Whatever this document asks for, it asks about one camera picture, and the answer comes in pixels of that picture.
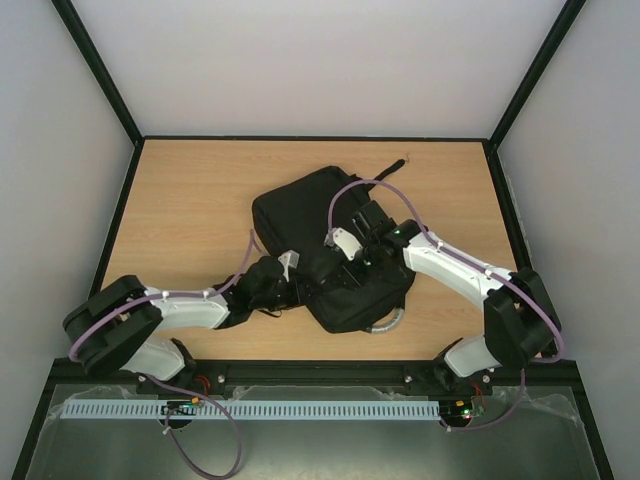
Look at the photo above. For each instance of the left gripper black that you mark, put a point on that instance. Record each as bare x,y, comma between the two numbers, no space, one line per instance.
302,293

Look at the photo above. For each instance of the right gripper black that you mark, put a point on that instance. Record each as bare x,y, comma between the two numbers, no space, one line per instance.
347,270

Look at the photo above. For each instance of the black student backpack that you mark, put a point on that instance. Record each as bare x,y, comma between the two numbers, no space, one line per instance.
297,217

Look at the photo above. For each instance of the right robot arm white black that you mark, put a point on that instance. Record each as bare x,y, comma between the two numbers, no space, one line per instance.
518,316

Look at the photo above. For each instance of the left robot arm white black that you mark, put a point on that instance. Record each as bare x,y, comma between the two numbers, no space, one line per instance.
116,328

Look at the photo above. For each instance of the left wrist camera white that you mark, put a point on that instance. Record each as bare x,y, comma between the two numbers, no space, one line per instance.
289,261

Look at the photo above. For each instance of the black frame rail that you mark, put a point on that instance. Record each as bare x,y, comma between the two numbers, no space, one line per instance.
413,378

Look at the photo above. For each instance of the light blue cable duct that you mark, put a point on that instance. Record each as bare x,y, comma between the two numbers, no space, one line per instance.
102,409

